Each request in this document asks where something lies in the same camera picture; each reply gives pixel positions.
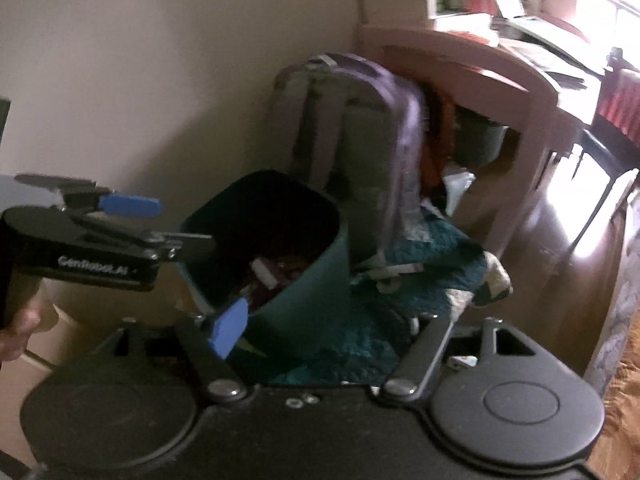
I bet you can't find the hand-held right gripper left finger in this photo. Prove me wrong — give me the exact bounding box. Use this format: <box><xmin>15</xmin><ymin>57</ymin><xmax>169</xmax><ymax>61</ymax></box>
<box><xmin>112</xmin><ymin>297</ymin><xmax>249</xmax><ymax>402</ymax></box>

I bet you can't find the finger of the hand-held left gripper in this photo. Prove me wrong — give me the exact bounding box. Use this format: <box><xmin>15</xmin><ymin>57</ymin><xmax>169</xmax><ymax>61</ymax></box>
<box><xmin>14</xmin><ymin>174</ymin><xmax>164</xmax><ymax>219</ymax></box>
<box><xmin>70</xmin><ymin>214</ymin><xmax>217</xmax><ymax>264</ymax></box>

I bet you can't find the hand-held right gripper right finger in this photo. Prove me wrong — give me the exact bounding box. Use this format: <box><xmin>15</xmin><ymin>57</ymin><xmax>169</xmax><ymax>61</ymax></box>
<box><xmin>381</xmin><ymin>313</ymin><xmax>532</xmax><ymax>403</ymax></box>

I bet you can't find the teal trash bin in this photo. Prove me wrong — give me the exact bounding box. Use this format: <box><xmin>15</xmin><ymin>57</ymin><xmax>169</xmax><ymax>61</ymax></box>
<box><xmin>179</xmin><ymin>169</ymin><xmax>351</xmax><ymax>361</ymax></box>

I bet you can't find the person's left hand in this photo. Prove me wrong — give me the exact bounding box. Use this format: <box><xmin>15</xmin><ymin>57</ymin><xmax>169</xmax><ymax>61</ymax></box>
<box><xmin>0</xmin><ymin>300</ymin><xmax>45</xmax><ymax>362</ymax></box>

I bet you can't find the white wrapper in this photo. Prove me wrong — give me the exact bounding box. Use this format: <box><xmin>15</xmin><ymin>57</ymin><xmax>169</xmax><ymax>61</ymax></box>
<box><xmin>249</xmin><ymin>258</ymin><xmax>282</xmax><ymax>289</ymax></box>

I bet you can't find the cardboard box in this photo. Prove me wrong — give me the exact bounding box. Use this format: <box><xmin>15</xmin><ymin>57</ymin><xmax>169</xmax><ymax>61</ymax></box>
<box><xmin>20</xmin><ymin>277</ymin><xmax>198</xmax><ymax>376</ymax></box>

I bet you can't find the teal quilt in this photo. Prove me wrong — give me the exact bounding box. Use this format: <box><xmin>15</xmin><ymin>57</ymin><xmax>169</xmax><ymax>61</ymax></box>
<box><xmin>272</xmin><ymin>205</ymin><xmax>514</xmax><ymax>386</ymax></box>

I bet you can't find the white plastic bag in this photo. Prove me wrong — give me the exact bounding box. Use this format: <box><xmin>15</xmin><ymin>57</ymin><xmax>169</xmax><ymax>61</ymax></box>
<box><xmin>442</xmin><ymin>167</ymin><xmax>476</xmax><ymax>216</ymax></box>

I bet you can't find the grey and purple backpack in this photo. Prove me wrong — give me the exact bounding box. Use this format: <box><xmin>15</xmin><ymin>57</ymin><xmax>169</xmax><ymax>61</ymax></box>
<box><xmin>270</xmin><ymin>52</ymin><xmax>428</xmax><ymax>293</ymax></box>

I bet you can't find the grey patterned bed cover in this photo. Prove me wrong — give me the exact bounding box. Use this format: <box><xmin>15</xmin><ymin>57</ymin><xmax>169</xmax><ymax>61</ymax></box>
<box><xmin>582</xmin><ymin>170</ymin><xmax>640</xmax><ymax>396</ymax></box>

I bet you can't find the orange patterned blanket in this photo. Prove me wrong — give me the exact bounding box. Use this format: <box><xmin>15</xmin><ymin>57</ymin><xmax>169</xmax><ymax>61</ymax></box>
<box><xmin>590</xmin><ymin>360</ymin><xmax>640</xmax><ymax>480</ymax></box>

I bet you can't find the dark pot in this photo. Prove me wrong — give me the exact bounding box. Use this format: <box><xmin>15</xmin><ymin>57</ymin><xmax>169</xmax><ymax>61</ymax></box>
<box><xmin>455</xmin><ymin>110</ymin><xmax>510</xmax><ymax>168</ymax></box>

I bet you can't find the orange cloth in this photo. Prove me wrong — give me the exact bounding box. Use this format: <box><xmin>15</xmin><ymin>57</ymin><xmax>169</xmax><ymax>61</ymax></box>
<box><xmin>422</xmin><ymin>92</ymin><xmax>457</xmax><ymax>188</ymax></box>

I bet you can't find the dark chair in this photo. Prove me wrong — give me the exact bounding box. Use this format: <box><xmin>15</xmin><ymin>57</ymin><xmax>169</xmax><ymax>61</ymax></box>
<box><xmin>575</xmin><ymin>47</ymin><xmax>640</xmax><ymax>191</ymax></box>

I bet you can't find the pink wooden desk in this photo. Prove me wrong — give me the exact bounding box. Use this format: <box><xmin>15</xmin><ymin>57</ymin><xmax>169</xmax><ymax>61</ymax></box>
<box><xmin>360</xmin><ymin>24</ymin><xmax>601</xmax><ymax>261</ymax></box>

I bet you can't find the red cloth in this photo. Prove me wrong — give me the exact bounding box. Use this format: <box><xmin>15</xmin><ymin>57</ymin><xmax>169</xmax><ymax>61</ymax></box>
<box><xmin>595</xmin><ymin>70</ymin><xmax>640</xmax><ymax>141</ymax></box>

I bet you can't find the stack of papers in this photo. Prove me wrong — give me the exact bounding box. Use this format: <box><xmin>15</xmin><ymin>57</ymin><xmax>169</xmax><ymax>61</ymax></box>
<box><xmin>490</xmin><ymin>15</ymin><xmax>601</xmax><ymax>86</ymax></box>

